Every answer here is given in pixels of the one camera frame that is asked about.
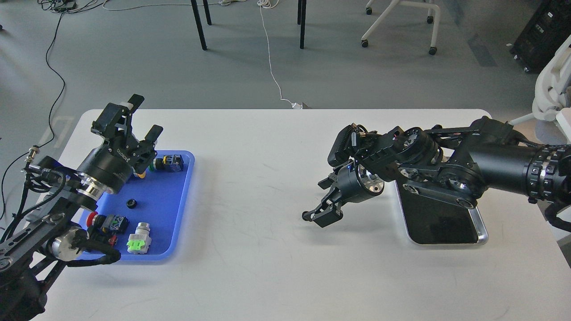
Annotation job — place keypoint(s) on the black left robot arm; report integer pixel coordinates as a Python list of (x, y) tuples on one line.
[(43, 240)]

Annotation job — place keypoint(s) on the white chair base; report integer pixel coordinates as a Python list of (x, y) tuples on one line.
[(433, 19)]

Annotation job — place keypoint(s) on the red emergency stop button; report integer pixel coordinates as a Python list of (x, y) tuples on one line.
[(113, 224)]

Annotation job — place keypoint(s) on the silver metal tray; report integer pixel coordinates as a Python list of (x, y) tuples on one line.
[(431, 223)]

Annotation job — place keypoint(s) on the green push button switch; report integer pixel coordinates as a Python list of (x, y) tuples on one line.
[(168, 163)]

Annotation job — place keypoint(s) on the black red switch block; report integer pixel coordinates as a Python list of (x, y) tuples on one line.
[(105, 238)]

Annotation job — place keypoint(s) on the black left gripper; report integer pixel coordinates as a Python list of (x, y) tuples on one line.
[(121, 153)]

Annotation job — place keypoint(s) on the blue plastic tray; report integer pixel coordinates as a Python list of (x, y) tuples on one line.
[(161, 197)]

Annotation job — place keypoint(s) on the black equipment case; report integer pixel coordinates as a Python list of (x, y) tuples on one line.
[(544, 33)]

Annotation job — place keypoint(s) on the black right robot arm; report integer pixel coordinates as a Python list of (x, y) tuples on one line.
[(450, 165)]

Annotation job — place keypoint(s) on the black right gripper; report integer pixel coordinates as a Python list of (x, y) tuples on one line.
[(346, 184)]

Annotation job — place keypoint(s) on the white office chair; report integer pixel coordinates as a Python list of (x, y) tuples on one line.
[(552, 88)]

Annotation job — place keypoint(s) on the grey green selector switch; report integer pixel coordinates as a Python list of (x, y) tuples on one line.
[(139, 242)]

